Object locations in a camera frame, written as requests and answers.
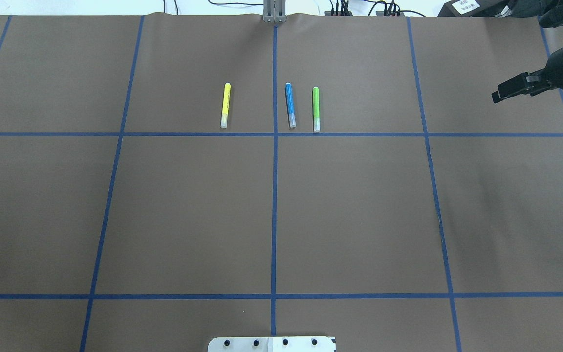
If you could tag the blue highlighter pen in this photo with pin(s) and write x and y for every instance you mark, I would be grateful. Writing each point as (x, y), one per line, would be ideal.
(290, 104)

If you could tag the black white label box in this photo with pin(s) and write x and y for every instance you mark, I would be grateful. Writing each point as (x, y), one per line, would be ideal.
(473, 8)

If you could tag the black power strip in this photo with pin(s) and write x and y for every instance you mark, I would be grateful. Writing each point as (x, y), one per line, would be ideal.
(379, 11)

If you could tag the green highlighter pen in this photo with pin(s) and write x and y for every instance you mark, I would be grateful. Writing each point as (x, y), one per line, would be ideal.
(315, 95)

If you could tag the yellow highlighter pen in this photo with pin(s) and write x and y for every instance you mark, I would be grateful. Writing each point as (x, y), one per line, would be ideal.
(225, 110)

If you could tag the aluminium frame post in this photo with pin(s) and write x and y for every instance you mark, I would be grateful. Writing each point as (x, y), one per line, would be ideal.
(274, 11)

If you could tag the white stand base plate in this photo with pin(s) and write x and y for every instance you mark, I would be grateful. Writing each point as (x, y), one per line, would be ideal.
(273, 344)

